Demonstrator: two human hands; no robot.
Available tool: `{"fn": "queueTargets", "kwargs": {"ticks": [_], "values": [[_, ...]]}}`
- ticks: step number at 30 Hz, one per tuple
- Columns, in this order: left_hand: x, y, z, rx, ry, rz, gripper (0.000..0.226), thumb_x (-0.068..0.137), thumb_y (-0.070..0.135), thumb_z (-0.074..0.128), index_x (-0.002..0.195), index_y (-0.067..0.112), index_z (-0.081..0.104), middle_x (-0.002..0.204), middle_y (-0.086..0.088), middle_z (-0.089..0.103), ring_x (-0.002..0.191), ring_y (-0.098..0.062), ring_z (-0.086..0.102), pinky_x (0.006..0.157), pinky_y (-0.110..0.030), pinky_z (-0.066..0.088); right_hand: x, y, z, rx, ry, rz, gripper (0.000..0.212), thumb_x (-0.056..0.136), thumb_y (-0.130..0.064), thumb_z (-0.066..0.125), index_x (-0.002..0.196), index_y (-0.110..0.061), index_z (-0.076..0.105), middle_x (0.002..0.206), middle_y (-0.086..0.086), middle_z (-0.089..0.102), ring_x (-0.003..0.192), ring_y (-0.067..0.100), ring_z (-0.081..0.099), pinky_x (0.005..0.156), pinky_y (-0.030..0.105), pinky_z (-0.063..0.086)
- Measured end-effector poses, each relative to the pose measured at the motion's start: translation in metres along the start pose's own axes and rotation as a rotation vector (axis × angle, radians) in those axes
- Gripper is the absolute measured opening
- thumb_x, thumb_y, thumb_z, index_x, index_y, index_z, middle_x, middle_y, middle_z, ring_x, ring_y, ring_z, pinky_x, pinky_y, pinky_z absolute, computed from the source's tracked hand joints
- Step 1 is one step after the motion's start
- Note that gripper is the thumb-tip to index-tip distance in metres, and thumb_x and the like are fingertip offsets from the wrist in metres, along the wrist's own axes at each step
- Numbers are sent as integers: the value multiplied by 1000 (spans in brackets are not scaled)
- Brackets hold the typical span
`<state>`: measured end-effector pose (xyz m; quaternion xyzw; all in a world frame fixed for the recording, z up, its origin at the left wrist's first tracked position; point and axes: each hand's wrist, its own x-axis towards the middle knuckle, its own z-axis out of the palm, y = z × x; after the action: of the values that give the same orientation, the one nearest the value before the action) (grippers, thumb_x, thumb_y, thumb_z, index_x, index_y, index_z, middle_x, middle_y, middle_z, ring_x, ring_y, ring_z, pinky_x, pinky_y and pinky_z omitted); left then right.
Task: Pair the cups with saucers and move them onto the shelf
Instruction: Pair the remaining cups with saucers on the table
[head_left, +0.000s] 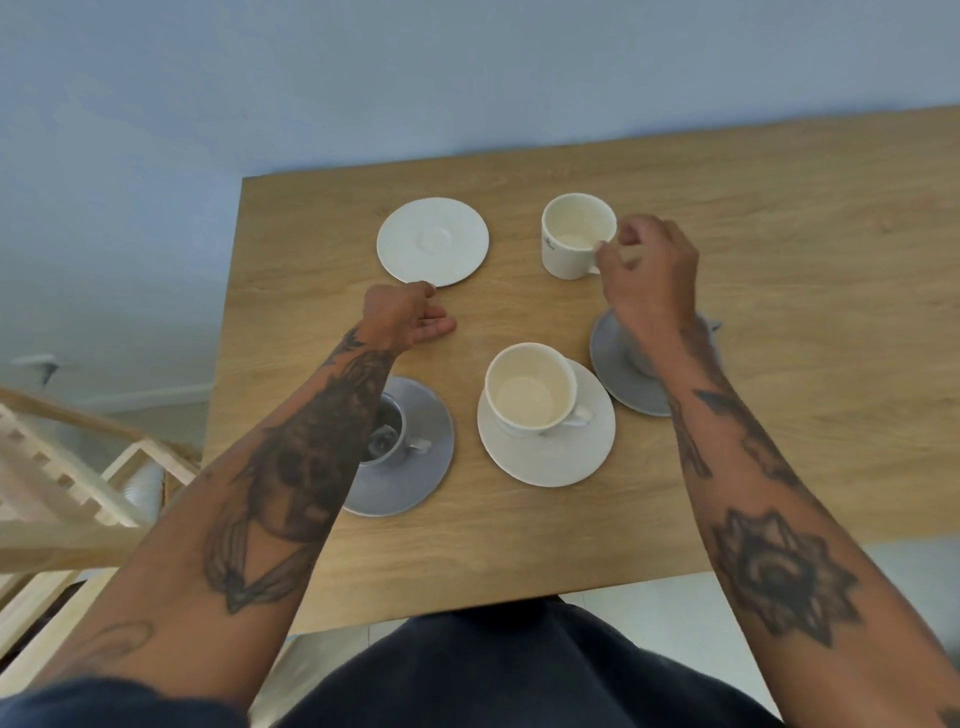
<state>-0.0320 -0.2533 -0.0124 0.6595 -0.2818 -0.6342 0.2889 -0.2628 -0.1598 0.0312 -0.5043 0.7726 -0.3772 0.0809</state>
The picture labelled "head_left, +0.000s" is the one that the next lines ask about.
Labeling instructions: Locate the person's right hand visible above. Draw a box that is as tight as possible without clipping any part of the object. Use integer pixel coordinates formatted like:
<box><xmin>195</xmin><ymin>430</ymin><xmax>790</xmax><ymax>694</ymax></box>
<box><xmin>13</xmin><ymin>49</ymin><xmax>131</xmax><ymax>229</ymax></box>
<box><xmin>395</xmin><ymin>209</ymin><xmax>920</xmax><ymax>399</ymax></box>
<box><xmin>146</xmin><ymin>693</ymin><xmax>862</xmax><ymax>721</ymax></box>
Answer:
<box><xmin>596</xmin><ymin>215</ymin><xmax>702</xmax><ymax>348</ymax></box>

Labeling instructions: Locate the person's left hand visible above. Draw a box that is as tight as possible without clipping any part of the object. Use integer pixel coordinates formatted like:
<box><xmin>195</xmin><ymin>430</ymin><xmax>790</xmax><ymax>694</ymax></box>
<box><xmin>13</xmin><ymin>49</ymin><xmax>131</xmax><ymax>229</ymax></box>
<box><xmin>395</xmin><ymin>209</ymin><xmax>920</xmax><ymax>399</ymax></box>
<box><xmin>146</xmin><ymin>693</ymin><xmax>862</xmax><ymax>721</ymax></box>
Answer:
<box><xmin>360</xmin><ymin>281</ymin><xmax>457</xmax><ymax>354</ymax></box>

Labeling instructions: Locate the white cup with small print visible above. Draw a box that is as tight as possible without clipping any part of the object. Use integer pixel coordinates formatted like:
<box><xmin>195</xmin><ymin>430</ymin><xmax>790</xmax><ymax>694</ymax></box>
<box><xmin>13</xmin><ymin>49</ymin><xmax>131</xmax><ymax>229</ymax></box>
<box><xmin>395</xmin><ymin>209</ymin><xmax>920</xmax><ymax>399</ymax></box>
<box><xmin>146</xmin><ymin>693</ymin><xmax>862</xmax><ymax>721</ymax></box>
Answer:
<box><xmin>541</xmin><ymin>192</ymin><xmax>625</xmax><ymax>282</ymax></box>

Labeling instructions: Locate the person's left forearm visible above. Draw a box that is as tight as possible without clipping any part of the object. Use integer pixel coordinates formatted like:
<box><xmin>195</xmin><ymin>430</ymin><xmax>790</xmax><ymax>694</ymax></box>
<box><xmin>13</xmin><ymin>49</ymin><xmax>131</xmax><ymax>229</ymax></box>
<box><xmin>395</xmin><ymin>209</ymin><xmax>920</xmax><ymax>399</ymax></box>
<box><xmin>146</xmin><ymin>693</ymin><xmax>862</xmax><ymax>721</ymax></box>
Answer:
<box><xmin>41</xmin><ymin>324</ymin><xmax>400</xmax><ymax>710</ymax></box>

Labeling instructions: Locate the person's right forearm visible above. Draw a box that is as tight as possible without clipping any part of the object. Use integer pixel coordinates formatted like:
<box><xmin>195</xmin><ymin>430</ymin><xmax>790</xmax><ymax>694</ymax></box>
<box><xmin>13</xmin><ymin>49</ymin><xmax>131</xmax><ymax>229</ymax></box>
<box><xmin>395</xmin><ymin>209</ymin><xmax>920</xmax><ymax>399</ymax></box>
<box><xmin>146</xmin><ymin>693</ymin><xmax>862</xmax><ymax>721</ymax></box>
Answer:
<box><xmin>637</xmin><ymin>315</ymin><xmax>960</xmax><ymax>728</ymax></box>

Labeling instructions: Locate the white saucer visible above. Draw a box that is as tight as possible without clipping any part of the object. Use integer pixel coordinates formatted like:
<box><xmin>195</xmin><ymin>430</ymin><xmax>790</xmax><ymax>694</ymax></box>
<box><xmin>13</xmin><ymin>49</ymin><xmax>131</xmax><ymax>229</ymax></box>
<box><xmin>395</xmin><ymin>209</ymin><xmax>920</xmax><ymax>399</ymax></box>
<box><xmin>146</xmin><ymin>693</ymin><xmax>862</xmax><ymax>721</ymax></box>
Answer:
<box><xmin>477</xmin><ymin>358</ymin><xmax>618</xmax><ymax>489</ymax></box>
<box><xmin>376</xmin><ymin>197</ymin><xmax>491</xmax><ymax>288</ymax></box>

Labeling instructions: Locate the grey cup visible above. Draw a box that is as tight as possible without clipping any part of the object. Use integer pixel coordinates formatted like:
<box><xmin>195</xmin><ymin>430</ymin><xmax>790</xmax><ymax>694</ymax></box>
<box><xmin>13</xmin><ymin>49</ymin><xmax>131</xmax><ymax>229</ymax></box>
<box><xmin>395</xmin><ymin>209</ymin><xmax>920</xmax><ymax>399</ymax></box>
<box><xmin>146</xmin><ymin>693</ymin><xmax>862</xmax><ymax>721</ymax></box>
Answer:
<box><xmin>625</xmin><ymin>314</ymin><xmax>723</xmax><ymax>380</ymax></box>
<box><xmin>359</xmin><ymin>395</ymin><xmax>435</xmax><ymax>471</ymax></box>

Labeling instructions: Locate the grey saucer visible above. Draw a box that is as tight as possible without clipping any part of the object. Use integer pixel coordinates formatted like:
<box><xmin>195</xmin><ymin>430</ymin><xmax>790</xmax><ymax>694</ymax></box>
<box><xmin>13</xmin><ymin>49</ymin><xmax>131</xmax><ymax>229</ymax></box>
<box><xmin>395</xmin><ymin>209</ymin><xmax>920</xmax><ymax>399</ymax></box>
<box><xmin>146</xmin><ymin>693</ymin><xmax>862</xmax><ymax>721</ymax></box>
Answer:
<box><xmin>589</xmin><ymin>307</ymin><xmax>723</xmax><ymax>418</ymax></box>
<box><xmin>341</xmin><ymin>376</ymin><xmax>456</xmax><ymax>519</ymax></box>

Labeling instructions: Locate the plain white cup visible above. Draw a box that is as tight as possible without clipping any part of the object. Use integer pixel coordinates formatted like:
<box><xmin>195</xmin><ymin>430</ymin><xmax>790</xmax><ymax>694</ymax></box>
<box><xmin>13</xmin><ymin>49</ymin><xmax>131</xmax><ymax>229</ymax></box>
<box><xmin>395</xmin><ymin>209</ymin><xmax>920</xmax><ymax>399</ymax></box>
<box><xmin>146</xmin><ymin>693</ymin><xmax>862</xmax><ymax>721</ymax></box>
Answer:
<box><xmin>484</xmin><ymin>342</ymin><xmax>594</xmax><ymax>438</ymax></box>

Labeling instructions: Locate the dark navy clothing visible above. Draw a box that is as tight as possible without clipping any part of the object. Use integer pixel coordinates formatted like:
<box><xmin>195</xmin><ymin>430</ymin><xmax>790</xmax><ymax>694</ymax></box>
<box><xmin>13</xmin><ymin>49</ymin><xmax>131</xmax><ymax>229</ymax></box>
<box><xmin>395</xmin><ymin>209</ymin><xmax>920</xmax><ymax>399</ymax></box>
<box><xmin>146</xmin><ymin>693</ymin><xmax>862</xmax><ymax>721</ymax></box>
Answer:
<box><xmin>0</xmin><ymin>597</ymin><xmax>783</xmax><ymax>728</ymax></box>

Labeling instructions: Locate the light wooden slatted rack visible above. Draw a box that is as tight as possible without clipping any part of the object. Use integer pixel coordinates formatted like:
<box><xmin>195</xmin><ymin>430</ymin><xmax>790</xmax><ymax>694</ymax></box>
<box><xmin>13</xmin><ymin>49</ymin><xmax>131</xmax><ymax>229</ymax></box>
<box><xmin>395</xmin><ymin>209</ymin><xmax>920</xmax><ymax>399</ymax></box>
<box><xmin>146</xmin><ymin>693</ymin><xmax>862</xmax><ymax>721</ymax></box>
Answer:
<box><xmin>0</xmin><ymin>386</ymin><xmax>204</xmax><ymax>695</ymax></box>

